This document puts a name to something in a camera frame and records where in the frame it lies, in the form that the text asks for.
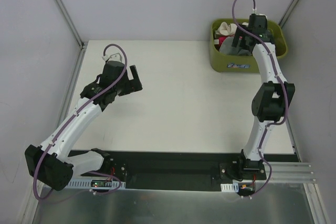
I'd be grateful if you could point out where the grey t shirt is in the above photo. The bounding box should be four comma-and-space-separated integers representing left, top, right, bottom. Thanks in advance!
219, 37, 251, 56

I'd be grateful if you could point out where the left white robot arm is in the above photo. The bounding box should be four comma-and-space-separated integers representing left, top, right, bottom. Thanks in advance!
25, 60, 143, 191

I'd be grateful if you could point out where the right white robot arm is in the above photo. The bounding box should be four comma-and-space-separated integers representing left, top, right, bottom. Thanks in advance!
226, 14, 295, 181

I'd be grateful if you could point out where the pink t shirt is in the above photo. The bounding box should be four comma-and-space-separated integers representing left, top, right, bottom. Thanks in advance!
214, 37, 232, 51

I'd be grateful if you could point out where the white t shirt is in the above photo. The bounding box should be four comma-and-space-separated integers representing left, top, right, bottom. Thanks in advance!
215, 22, 237, 38

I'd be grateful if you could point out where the green plastic bin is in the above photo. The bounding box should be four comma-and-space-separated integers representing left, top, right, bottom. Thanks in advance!
209, 18, 288, 73

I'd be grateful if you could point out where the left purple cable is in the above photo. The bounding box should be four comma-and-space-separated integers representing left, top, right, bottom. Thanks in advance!
33, 44, 129, 204

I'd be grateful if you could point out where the purple cable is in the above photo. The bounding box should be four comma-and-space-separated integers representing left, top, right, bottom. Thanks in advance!
222, 0, 291, 203
33, 44, 129, 204

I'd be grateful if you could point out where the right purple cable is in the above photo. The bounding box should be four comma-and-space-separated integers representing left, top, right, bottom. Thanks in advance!
222, 0, 291, 203

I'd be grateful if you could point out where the left aluminium frame post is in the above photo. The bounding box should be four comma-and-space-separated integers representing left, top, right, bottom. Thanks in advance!
39, 0, 87, 49

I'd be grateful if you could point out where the left white cable duct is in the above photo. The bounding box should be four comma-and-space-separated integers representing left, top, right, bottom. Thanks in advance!
65, 178, 125, 190

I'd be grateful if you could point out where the white cable duct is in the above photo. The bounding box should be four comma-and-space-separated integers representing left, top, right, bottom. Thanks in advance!
65, 178, 125, 190
220, 183, 239, 193

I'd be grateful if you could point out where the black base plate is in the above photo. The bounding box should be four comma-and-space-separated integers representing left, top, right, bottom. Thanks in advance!
80, 150, 267, 190

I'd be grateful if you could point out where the aluminium rail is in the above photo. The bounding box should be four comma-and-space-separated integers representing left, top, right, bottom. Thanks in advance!
270, 162, 317, 184

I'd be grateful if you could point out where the right white cable duct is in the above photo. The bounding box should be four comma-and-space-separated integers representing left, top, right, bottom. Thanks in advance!
220, 183, 239, 193

